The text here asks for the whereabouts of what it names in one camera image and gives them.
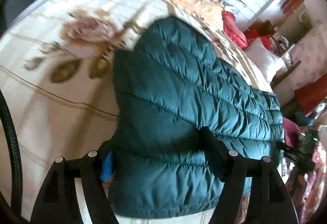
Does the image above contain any dark green puffer jacket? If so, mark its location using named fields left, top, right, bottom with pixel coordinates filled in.
left=111, top=17, right=284, bottom=218

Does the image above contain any maroon velvet blanket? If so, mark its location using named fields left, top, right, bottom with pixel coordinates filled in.
left=283, top=117, right=326, bottom=223

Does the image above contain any white satin pillow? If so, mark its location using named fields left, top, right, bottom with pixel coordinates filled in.
left=245, top=38, right=285, bottom=83

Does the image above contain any wooden bedside chair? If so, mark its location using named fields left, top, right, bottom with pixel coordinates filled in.
left=244, top=20, right=301, bottom=88

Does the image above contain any floral cream bedspread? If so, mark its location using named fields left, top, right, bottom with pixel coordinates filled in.
left=1, top=0, right=271, bottom=219

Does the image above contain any red pillow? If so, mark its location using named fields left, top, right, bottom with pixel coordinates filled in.
left=222, top=11, right=248, bottom=50

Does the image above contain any black braided cable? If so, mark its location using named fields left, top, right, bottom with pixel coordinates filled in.
left=0, top=89, right=25, bottom=214

